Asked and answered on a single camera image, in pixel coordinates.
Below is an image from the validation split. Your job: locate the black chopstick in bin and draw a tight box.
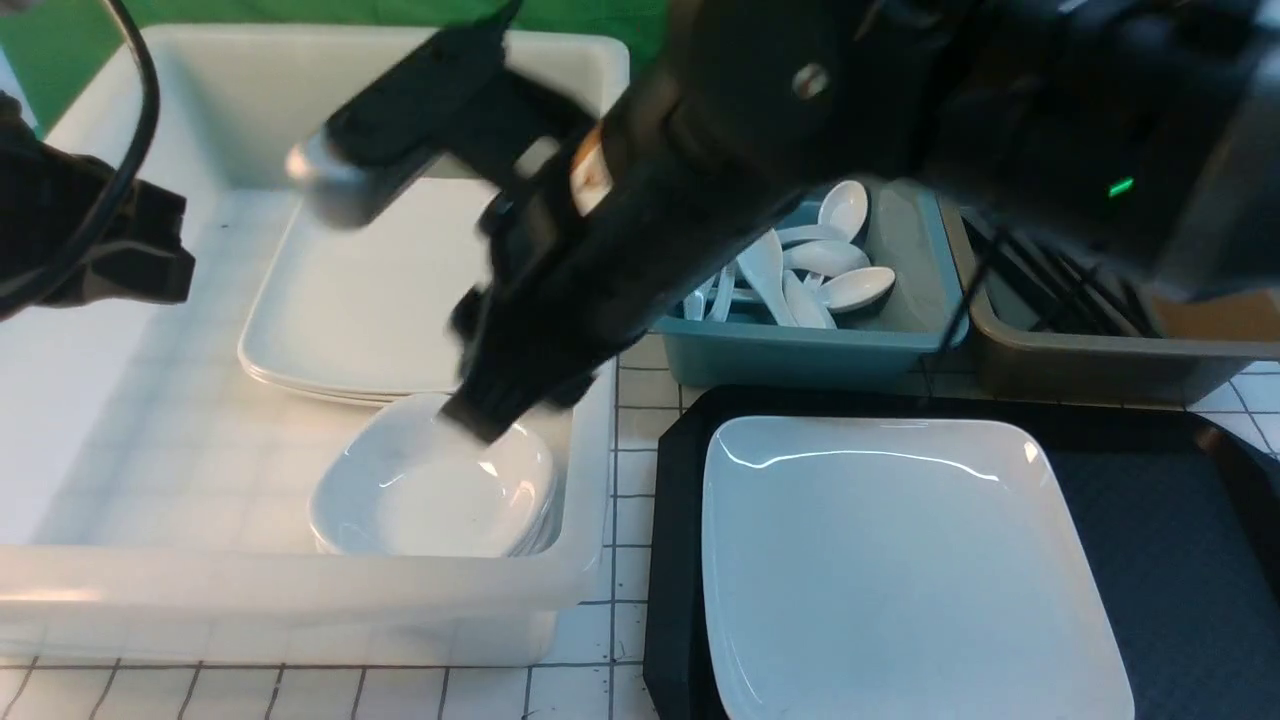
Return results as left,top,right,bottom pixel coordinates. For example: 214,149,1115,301
998,236,1079,334
1034,251,1130,337
1116,281,1161,338
963,218,1078,333

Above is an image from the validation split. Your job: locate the white spoon far left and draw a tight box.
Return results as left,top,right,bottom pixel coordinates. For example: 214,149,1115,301
774,224,851,247

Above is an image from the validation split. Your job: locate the brown plastic bin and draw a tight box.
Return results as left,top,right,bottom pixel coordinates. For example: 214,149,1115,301
940,200,1280,405

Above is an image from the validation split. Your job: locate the black serving tray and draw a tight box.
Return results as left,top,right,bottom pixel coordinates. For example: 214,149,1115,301
643,386,1279,719

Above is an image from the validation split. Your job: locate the white spoon front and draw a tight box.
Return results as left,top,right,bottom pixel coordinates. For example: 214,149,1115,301
782,269,836,331

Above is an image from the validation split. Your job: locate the large white square plate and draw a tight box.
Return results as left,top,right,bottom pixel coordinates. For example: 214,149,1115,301
701,416,1137,719

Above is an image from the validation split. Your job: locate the bottom stacked white plate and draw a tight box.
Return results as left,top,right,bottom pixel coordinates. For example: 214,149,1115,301
242,364,413,407

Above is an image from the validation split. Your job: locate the top stacked white plate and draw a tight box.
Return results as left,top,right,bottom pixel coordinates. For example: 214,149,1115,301
238,178,494,395

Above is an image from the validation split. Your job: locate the stacked white plate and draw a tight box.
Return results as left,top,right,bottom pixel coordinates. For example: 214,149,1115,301
237,350,454,407
242,364,413,407
238,178,494,395

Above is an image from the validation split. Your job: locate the white spoon small left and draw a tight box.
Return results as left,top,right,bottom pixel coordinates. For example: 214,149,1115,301
682,286,709,322

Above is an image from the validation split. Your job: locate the teal plastic bin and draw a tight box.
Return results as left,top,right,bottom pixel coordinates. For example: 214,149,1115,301
653,177,963,392

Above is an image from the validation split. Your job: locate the middle stacked white plate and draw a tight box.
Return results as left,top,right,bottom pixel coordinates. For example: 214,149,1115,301
237,350,454,407

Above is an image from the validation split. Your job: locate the white ceramic soup spoon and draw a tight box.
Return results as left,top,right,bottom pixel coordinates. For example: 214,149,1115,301
736,229,797,327

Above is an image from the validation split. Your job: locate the large white plastic tub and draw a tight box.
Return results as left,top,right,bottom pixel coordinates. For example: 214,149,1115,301
1,24,614,666

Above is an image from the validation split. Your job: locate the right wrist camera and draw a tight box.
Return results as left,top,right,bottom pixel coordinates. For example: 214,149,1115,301
285,20,602,229

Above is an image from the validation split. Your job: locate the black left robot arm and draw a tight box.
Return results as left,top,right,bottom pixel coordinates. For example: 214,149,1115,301
1,1,196,319

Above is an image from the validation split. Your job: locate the green cloth backdrop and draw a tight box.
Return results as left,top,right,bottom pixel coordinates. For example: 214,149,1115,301
1,1,667,128

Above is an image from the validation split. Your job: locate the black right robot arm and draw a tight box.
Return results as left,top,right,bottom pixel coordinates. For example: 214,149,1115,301
443,1,1277,443

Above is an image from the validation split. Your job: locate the white spoon centre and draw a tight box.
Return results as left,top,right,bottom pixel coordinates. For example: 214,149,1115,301
783,240,870,278

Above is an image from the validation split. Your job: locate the white spoon upright left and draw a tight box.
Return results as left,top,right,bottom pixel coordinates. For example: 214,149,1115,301
705,261,737,322

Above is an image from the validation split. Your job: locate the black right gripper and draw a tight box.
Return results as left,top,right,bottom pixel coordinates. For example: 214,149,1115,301
443,182,701,445

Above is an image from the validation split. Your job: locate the white small bowl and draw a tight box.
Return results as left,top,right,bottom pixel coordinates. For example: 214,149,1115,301
308,393,561,559
311,503,552,559

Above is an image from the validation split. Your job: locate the white spoon top right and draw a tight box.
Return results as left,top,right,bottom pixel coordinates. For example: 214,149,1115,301
818,179,870,243

